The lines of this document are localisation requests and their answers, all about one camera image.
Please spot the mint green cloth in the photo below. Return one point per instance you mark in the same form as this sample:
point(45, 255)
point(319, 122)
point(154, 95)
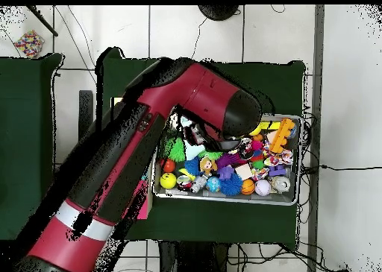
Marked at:
point(194, 133)

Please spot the red robot arm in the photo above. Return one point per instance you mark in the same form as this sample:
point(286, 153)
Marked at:
point(119, 164)

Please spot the wooden box with three holes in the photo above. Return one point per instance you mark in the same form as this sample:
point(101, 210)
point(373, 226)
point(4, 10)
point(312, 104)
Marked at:
point(145, 203)

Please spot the clear mesh bin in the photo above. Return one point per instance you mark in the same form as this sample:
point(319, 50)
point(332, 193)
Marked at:
point(286, 201)

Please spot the green spiky ball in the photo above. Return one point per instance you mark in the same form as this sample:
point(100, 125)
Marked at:
point(175, 148)

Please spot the large blue spiky ball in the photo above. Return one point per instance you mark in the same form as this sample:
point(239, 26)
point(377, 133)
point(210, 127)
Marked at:
point(192, 166)

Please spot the small red ball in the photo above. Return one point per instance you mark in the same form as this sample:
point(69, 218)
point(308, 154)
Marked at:
point(169, 165)

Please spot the yellow smiley ball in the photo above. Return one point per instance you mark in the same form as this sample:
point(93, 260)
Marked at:
point(168, 180)

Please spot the small blue spiky ball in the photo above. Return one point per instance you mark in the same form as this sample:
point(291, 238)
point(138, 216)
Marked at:
point(231, 184)

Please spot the plain wooden cube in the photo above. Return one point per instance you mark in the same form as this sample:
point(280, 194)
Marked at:
point(243, 171)

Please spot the yellow tennis ball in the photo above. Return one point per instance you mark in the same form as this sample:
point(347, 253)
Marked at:
point(257, 129)

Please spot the orange toy brick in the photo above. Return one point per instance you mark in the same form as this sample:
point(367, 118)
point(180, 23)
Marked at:
point(282, 135)

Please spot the crushed silver can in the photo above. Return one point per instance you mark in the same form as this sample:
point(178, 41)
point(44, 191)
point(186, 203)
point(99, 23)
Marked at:
point(280, 184)

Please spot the black round base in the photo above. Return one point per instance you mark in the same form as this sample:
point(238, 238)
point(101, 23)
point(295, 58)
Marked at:
point(218, 11)

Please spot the grey metal strip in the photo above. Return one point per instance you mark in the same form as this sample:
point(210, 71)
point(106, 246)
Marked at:
point(319, 75)

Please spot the dark green side table cloth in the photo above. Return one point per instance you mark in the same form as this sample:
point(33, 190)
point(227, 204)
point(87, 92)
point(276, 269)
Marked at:
point(24, 135)

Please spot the colourful patterned packet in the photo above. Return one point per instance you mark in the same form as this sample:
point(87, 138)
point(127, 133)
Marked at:
point(28, 43)

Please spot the black rod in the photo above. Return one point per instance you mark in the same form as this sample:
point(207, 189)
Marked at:
point(43, 21)

